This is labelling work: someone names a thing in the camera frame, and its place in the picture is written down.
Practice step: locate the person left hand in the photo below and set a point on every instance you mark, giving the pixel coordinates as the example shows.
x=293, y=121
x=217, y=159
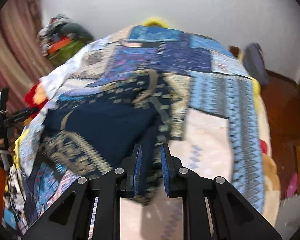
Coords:
x=13, y=138

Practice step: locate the pile of clothes basket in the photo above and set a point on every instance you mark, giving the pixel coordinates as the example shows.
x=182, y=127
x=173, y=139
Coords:
x=61, y=39

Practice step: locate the red plush toy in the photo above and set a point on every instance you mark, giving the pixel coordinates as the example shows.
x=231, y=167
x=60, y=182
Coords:
x=36, y=97

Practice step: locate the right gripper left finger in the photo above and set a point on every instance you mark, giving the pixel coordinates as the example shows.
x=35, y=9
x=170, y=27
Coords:
x=91, y=208

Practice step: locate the striped red beige curtain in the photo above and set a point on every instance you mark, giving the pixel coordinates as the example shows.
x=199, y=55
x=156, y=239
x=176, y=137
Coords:
x=21, y=60

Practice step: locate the blue patchwork bedspread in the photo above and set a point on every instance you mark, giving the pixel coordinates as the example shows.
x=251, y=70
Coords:
x=218, y=115

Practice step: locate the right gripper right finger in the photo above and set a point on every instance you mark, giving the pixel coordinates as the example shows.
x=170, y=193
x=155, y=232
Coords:
x=212, y=208

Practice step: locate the white cloth on bed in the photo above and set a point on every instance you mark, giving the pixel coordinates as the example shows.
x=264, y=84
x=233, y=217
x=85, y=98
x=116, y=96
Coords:
x=51, y=82

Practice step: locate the yellow blanket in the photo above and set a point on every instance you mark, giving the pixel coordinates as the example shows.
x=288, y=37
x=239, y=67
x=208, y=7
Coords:
x=155, y=22

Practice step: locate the navy patterned garment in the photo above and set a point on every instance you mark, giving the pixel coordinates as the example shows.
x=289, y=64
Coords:
x=92, y=134

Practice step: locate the wooden door frame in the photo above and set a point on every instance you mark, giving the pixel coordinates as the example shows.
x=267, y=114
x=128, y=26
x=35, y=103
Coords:
x=281, y=97

